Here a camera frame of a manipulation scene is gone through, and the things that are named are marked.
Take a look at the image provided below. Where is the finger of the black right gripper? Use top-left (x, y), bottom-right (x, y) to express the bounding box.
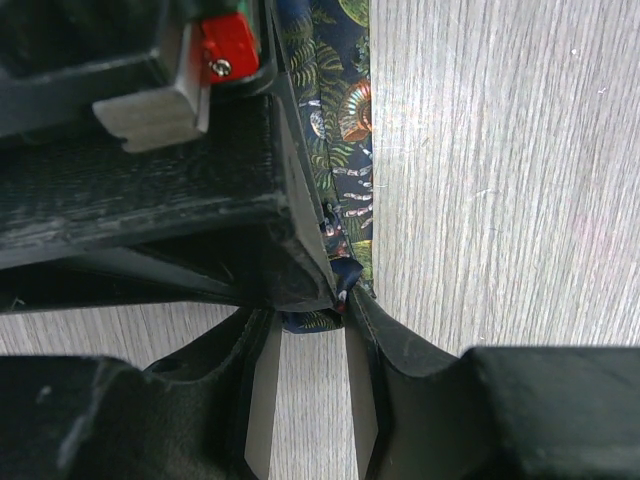
top-left (1, 74), bottom-right (335, 313)

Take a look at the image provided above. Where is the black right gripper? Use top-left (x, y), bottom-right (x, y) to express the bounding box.
top-left (1, 1), bottom-right (280, 150)

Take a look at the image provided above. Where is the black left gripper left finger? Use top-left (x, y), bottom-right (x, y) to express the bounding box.
top-left (1, 308), bottom-right (281, 479)

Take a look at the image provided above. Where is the dark patterned necktie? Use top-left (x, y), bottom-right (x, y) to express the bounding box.
top-left (277, 1), bottom-right (374, 334)

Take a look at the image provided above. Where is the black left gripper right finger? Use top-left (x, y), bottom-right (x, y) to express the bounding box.
top-left (345, 289), bottom-right (639, 479)

